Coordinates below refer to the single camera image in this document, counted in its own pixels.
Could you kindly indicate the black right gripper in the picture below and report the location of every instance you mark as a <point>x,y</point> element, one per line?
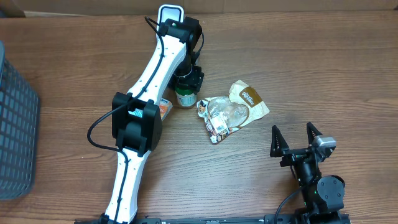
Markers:
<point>278,149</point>

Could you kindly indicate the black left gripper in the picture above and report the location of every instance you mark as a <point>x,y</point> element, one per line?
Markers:
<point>195,81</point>

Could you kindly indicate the green lid jar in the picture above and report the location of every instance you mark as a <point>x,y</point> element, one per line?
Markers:
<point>185,97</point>

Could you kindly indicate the orange tissue pack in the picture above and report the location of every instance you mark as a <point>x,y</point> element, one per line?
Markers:
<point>165,106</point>

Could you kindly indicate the beige Pantree snack bag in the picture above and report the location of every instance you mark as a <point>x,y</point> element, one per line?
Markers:
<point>224,115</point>

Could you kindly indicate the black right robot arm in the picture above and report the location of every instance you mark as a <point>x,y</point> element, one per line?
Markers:
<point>322,196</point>

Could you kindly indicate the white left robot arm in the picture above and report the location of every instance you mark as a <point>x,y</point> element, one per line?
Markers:
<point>136,119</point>

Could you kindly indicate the white barcode scanner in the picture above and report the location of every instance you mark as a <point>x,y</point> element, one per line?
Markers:
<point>170,11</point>

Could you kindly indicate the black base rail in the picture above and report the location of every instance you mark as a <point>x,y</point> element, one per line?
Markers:
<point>242,220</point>

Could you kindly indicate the black wire basket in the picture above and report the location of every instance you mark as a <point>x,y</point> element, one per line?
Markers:
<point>20,114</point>

